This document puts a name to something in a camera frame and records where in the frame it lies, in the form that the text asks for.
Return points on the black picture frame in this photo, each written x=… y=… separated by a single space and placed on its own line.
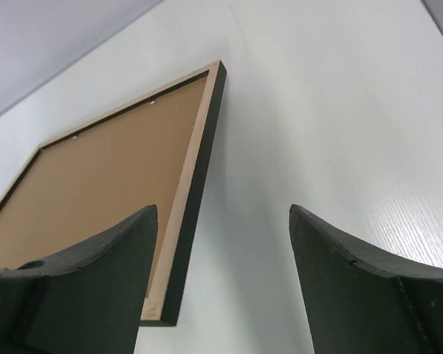
x=199 y=166

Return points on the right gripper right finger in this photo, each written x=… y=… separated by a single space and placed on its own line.
x=360 y=298

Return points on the brown cardboard backing board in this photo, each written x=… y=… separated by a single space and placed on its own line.
x=96 y=177

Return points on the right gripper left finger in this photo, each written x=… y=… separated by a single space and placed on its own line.
x=87 y=298

